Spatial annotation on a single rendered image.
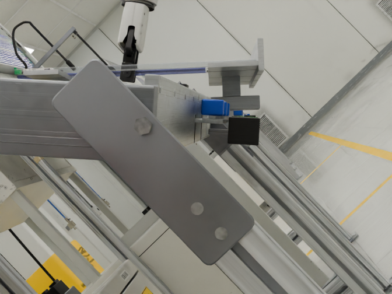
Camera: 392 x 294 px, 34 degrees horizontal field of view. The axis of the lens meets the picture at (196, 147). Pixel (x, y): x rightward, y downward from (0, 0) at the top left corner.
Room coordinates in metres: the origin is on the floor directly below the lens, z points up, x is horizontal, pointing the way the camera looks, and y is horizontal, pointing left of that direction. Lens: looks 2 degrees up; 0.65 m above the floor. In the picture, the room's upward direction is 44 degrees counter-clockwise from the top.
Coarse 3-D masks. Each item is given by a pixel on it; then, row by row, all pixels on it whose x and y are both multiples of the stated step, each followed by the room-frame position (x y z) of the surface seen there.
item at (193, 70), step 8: (120, 72) 1.44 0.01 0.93; (136, 72) 1.44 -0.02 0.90; (144, 72) 1.44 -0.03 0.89; (152, 72) 1.44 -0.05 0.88; (160, 72) 1.44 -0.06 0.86; (168, 72) 1.44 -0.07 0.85; (176, 72) 1.44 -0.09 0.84; (184, 72) 1.44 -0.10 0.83; (192, 72) 1.44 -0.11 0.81; (200, 72) 1.44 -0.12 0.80
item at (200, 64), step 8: (136, 64) 1.33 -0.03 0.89; (144, 64) 1.33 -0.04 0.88; (152, 64) 1.33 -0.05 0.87; (160, 64) 1.33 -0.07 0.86; (168, 64) 1.33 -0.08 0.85; (176, 64) 1.33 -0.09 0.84; (184, 64) 1.33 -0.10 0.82; (192, 64) 1.33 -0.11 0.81; (200, 64) 1.33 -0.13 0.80; (16, 72) 1.33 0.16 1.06; (64, 72) 1.33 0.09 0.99; (72, 72) 1.34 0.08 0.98
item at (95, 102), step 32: (96, 64) 0.46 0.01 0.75; (64, 96) 0.47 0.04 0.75; (96, 96) 0.47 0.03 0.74; (128, 96) 0.46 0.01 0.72; (96, 128) 0.47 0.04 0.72; (128, 128) 0.47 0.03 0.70; (160, 128) 0.46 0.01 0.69; (224, 128) 1.24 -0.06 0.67; (128, 160) 0.47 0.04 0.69; (160, 160) 0.47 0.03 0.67; (192, 160) 0.46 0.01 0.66; (224, 160) 1.25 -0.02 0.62; (160, 192) 0.47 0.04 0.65; (192, 192) 0.47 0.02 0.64; (224, 192) 0.46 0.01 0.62; (192, 224) 0.47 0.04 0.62; (224, 224) 0.47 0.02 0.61; (64, 288) 1.07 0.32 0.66
